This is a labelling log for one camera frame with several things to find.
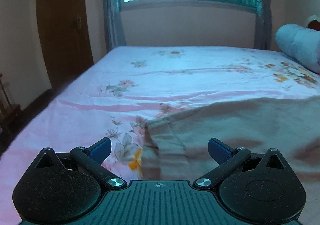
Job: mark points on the red white wooden headboard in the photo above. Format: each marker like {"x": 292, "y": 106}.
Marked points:
{"x": 313, "y": 22}

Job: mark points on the grey-brown knit pants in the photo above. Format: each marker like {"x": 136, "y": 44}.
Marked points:
{"x": 176, "y": 145}

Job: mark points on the pink floral bed sheet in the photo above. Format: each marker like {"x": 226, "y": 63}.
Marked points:
{"x": 130, "y": 86}

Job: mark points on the rolled lilac blue quilt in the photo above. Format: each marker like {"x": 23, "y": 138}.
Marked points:
{"x": 301, "y": 44}

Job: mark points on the dark brown wooden door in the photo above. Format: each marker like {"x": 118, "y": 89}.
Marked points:
{"x": 64, "y": 39}

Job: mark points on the right grey-blue curtain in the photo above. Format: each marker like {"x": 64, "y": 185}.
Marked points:
{"x": 263, "y": 25}

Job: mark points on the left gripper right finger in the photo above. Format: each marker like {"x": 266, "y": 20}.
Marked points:
{"x": 229, "y": 160}

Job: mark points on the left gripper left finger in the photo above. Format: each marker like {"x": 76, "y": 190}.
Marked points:
{"x": 90, "y": 159}

